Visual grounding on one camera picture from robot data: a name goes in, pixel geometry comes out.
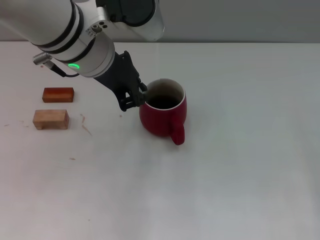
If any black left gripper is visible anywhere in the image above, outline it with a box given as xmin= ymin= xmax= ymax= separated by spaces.
xmin=93 ymin=50 xmax=148 ymax=112

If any red ceramic cup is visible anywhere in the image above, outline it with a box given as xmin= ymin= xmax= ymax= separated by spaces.
xmin=138 ymin=78 xmax=188 ymax=146

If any dark coffee liquid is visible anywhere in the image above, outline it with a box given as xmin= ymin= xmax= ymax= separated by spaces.
xmin=147 ymin=94 xmax=183 ymax=110

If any dark reddish wooden block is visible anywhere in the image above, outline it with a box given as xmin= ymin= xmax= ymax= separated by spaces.
xmin=41 ymin=87 xmax=76 ymax=104

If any light wooden block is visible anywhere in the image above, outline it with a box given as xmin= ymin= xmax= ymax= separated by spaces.
xmin=32 ymin=109 xmax=70 ymax=131

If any black cable with silver connector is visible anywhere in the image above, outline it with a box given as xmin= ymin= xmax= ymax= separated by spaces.
xmin=32 ymin=52 xmax=81 ymax=77

